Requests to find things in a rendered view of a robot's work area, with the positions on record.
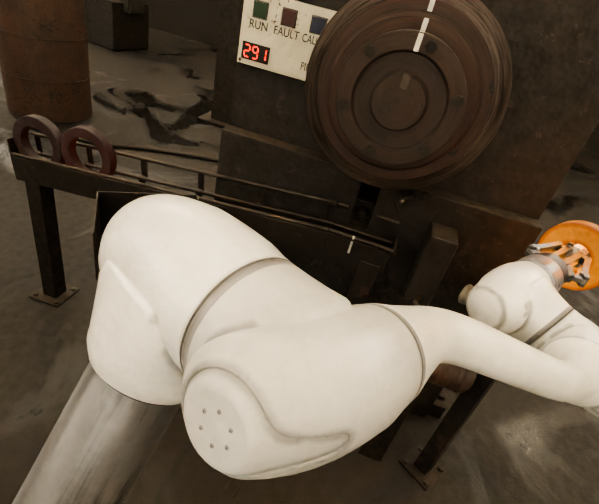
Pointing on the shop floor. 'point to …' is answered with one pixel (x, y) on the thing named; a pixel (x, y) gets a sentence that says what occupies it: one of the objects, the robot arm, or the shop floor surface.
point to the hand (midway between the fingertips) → (579, 249)
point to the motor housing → (450, 376)
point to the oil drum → (44, 57)
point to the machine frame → (572, 37)
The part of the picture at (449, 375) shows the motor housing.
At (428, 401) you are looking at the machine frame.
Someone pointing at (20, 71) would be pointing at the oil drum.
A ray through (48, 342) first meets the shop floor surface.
